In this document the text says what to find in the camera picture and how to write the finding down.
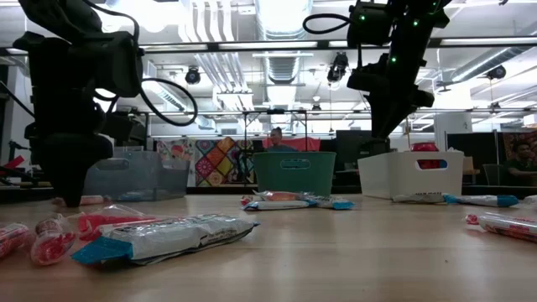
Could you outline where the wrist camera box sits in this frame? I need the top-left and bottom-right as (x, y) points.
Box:
(347, 2), (394, 47)
(94, 33), (143, 98)

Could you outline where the red cloth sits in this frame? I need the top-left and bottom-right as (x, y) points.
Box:
(262, 137), (322, 153)

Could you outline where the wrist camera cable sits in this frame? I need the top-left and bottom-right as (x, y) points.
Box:
(94, 77), (199, 128)
(302, 13), (353, 36)

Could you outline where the red round candy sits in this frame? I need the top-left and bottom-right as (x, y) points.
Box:
(76, 204), (159, 242)

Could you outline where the person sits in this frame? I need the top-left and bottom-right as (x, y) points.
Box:
(265, 126), (300, 153)
(502, 140), (537, 186)

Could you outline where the white plastic bin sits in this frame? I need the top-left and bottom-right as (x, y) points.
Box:
(357, 149), (466, 200)

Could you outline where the round silver ceiling duct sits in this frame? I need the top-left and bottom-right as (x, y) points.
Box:
(254, 0), (315, 85)

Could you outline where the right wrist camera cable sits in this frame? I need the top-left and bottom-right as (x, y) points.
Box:
(302, 13), (353, 36)

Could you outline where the orange candy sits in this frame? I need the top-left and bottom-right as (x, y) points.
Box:
(256, 190), (305, 202)

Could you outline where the green plastic bin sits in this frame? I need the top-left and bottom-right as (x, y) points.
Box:
(253, 151), (337, 197)

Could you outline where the black partition panel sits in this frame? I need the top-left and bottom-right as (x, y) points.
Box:
(446, 132), (500, 186)

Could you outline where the white pillar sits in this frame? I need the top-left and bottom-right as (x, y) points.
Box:
(433, 112), (474, 153)

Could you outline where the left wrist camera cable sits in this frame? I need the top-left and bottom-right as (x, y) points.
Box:
(94, 77), (199, 128)

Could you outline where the tan cardboard box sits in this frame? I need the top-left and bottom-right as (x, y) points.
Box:
(462, 155), (482, 176)

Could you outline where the black metal stand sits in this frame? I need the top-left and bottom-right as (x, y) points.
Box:
(241, 107), (310, 185)

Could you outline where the grey translucent plastic bin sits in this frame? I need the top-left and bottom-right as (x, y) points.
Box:
(81, 146), (190, 202)

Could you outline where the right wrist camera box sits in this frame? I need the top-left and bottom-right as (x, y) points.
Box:
(347, 2), (394, 47)

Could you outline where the colourful patchwork quilt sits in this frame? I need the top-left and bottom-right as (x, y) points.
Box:
(155, 136), (256, 188)

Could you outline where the black computer monitor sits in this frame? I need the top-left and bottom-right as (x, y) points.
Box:
(335, 129), (391, 185)

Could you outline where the white blue Hershey's bar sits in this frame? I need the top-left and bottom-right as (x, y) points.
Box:
(242, 199), (319, 211)
(118, 190), (149, 202)
(310, 195), (357, 211)
(70, 212), (261, 266)
(442, 193), (520, 208)
(391, 192), (446, 205)

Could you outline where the black slanting cable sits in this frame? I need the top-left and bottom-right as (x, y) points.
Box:
(0, 81), (37, 119)

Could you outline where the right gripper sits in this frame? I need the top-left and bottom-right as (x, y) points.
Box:
(347, 52), (436, 139)

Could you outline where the red lever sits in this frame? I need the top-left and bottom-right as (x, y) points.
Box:
(0, 154), (27, 172)

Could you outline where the dark patterned tapestry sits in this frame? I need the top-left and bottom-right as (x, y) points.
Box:
(501, 130), (537, 148)

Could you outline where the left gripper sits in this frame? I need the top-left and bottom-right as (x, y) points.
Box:
(14, 33), (114, 207)

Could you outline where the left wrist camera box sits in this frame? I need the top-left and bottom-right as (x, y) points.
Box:
(94, 33), (143, 98)

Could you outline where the black hanging spotlight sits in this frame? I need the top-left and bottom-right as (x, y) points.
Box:
(486, 65), (508, 81)
(184, 65), (202, 86)
(326, 51), (350, 84)

